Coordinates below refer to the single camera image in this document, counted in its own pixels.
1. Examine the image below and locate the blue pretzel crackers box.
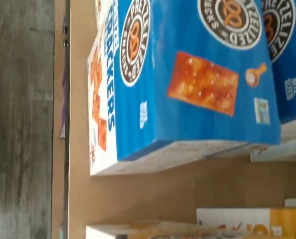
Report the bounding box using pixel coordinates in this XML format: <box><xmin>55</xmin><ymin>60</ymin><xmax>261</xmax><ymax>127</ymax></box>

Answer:
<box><xmin>250</xmin><ymin>0</ymin><xmax>296</xmax><ymax>164</ymax></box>
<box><xmin>87</xmin><ymin>0</ymin><xmax>281</xmax><ymax>176</ymax></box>

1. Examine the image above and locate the black metal shelf beam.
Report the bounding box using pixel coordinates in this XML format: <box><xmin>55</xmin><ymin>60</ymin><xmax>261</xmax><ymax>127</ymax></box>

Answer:
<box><xmin>63</xmin><ymin>0</ymin><xmax>71</xmax><ymax>239</ymax></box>

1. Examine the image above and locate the yellow honey mustard crackers box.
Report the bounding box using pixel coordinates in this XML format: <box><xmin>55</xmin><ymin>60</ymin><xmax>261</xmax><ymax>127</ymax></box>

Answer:
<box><xmin>85</xmin><ymin>220</ymin><xmax>296</xmax><ymax>239</ymax></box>
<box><xmin>196</xmin><ymin>208</ymin><xmax>296</xmax><ymax>236</ymax></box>

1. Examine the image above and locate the brown shelf board with crackers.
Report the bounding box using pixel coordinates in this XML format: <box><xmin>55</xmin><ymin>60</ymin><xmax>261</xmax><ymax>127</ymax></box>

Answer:
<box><xmin>67</xmin><ymin>0</ymin><xmax>296</xmax><ymax>239</ymax></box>

